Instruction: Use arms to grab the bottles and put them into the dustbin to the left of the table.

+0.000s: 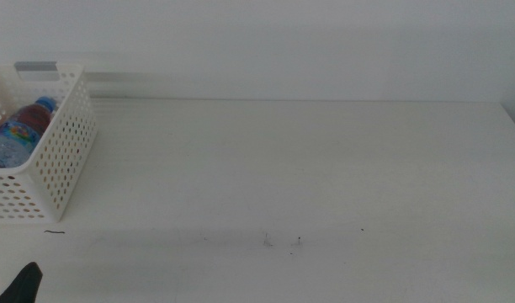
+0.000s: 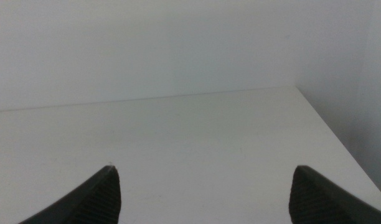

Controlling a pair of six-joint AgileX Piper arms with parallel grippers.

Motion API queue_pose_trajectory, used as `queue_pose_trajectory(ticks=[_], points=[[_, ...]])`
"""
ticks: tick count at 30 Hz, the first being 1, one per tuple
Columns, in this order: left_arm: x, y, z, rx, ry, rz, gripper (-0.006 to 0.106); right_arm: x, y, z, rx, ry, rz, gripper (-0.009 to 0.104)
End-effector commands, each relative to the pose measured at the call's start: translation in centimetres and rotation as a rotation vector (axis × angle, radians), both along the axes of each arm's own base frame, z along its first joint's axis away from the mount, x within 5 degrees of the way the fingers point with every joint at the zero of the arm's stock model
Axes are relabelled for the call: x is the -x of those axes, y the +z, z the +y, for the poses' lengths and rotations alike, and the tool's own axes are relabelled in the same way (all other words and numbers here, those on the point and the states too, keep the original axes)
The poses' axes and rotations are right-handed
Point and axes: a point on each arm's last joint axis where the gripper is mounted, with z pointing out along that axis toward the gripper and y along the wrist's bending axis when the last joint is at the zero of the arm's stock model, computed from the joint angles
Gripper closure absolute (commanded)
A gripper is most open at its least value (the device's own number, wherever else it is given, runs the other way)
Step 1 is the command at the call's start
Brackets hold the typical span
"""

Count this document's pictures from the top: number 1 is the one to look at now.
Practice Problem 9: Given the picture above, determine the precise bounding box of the white perforated plastic basket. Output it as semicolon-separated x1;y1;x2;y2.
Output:
0;61;98;224

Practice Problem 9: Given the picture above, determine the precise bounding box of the clear water bottle blue cap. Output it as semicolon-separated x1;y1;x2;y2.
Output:
0;96;57;169

